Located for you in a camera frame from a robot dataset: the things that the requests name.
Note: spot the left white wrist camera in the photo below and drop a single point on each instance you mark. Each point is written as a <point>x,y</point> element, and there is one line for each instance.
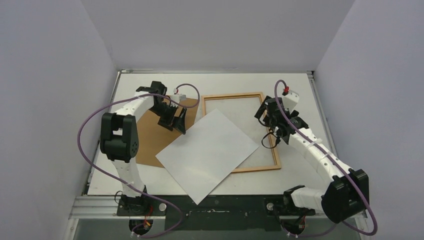
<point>177,97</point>

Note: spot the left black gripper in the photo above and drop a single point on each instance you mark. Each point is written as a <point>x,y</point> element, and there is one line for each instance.
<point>178,122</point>

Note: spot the brown cardboard backing board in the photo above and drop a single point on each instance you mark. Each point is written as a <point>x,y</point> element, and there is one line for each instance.
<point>152,138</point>

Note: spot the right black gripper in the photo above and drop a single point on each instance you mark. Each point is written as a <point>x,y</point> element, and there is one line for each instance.
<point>281,127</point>

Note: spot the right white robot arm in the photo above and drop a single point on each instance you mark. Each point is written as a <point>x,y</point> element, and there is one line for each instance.
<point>347,191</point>

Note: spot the aluminium rail front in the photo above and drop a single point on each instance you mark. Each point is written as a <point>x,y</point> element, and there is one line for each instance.
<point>99,212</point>

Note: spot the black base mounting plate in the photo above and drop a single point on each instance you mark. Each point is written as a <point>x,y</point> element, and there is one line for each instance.
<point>222,223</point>

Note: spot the wooden picture frame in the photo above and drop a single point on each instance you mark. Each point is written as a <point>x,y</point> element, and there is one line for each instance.
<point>272,140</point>

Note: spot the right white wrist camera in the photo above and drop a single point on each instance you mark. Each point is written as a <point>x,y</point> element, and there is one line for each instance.
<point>289,99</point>

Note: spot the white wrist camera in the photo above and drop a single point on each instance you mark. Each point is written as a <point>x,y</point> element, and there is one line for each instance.
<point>177,97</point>
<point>289,99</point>

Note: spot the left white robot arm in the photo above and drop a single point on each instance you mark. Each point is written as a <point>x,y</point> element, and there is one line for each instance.
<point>119,139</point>

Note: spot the printed plant photo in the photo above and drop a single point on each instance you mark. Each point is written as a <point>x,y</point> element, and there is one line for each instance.
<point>206,154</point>

